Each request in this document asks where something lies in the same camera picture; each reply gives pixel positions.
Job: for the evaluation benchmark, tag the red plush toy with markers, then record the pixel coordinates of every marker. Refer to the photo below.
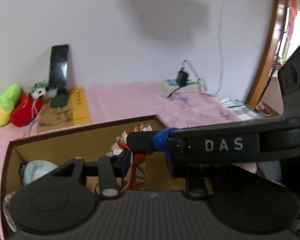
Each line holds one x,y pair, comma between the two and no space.
27,109

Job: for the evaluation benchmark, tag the black smartphone on stand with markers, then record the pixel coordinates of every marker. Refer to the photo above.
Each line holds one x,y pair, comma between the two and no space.
58,74

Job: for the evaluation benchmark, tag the patterned white red cloth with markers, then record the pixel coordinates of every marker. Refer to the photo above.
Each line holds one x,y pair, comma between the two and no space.
132,164

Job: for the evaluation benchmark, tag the green yellow plush toy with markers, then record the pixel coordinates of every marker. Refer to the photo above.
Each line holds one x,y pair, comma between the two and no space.
8,100

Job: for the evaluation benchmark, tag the folded plaid blanket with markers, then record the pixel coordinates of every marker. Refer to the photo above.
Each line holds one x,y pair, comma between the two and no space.
240,109

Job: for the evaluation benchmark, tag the light blue soft cloth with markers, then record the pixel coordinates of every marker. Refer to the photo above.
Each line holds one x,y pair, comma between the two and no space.
34,170

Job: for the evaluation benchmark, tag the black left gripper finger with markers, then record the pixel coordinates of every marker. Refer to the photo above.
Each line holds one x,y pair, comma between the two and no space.
107,169

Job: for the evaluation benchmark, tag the brown cardboard box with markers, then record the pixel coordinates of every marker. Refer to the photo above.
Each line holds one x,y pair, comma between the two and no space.
152,213

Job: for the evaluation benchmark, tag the white power strip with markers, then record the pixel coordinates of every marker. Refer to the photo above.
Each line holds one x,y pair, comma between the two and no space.
169,85

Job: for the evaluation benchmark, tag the small panda plush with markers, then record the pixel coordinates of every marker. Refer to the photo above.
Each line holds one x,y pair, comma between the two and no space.
42,90

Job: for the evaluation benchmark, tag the yellow brown paper bag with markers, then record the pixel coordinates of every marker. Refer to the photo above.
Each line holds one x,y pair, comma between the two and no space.
75,113

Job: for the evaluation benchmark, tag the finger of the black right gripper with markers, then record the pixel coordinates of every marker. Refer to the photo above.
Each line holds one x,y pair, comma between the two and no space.
235,142

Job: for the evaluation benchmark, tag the wooden door frame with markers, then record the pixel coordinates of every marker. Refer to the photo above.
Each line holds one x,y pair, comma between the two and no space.
276,28

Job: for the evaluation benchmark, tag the black power adapter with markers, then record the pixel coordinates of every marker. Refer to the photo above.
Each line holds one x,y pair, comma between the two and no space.
182,78

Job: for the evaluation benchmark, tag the pink printed bed sheet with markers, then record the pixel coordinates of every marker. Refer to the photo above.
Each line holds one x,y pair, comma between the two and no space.
116,102

